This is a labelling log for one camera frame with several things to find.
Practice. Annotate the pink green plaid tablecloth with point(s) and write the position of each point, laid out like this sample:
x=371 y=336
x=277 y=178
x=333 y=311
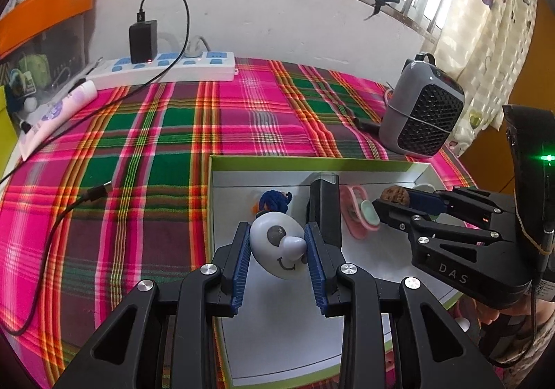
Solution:
x=130 y=198

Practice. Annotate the pink clip with green pad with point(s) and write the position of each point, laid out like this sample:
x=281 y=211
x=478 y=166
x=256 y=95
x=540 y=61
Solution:
x=357 y=215

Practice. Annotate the green cardboard box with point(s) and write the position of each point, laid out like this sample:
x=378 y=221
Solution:
x=282 y=337

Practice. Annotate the black rectangular sensor light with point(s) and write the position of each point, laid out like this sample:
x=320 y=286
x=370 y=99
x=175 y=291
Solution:
x=325 y=207

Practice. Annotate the person's right forearm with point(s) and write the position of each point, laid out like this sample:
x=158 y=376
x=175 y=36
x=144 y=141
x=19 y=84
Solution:
x=542 y=328

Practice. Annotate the white smiley face gadget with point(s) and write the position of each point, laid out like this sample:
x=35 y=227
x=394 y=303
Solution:
x=271 y=246

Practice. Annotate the brown walnut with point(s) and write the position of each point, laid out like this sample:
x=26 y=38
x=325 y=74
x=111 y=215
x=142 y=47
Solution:
x=395 y=195

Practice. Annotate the clear storage bin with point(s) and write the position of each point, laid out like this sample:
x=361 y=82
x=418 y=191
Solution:
x=65 y=51

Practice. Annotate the black charger adapter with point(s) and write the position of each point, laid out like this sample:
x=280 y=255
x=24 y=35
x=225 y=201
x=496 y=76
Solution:
x=143 y=40

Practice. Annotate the pale green soft item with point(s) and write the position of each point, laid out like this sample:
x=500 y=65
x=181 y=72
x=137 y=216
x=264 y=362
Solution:
x=34 y=66

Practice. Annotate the white power strip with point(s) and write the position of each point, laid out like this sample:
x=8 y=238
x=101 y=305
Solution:
x=212 y=68

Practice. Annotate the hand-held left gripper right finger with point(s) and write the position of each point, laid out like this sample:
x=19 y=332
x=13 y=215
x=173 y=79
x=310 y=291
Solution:
x=314 y=267

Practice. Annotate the small white ball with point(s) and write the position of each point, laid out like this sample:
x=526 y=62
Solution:
x=30 y=105

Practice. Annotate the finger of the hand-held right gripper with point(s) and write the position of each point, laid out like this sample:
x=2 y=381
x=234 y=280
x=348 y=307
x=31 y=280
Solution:
x=392 y=213
x=427 y=200

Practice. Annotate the cream curtain with hearts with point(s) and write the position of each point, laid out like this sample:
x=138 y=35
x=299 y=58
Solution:
x=490 y=46

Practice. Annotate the grey fan heater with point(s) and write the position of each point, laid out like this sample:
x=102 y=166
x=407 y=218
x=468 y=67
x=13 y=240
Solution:
x=416 y=111

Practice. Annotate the pink and white tube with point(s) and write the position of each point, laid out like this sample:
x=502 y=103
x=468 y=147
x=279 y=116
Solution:
x=56 y=111

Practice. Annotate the black plug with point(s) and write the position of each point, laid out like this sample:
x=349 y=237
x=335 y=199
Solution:
x=366 y=125

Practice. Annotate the orange bin lid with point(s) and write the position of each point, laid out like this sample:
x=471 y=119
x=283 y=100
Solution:
x=43 y=12

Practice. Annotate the yellow-green shoebox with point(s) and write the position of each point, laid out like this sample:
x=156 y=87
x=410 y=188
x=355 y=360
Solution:
x=3 y=129

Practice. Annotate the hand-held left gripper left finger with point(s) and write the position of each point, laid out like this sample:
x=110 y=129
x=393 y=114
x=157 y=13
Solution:
x=240 y=267

